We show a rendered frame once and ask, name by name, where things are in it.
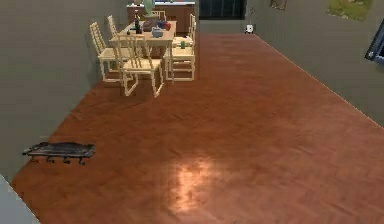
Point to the brown wooden kitchen cabinet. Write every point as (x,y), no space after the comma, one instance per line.
(180,15)

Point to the black framed television set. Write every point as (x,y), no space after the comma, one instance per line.
(376,45)

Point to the small dark framed wall picture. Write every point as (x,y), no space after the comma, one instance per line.
(278,3)

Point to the green cup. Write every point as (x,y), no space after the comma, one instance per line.
(182,44)

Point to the brown pot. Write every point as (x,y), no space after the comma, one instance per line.
(150,22)

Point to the green framed wall picture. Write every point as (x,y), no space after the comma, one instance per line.
(350,8)

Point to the red apple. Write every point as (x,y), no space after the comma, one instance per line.
(167,25)

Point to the pale green vase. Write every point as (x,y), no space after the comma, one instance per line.
(148,6)

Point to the pale wooden dining chair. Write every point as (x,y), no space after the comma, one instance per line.
(181,53)
(138,65)
(103,51)
(191,23)
(112,26)

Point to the light blue bowl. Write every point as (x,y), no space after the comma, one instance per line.
(157,32)

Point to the dark window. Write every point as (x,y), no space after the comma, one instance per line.
(221,8)

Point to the dark glass bottle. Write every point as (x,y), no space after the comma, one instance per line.
(137,23)

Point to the pale wooden dining table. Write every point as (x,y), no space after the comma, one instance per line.
(163,39)

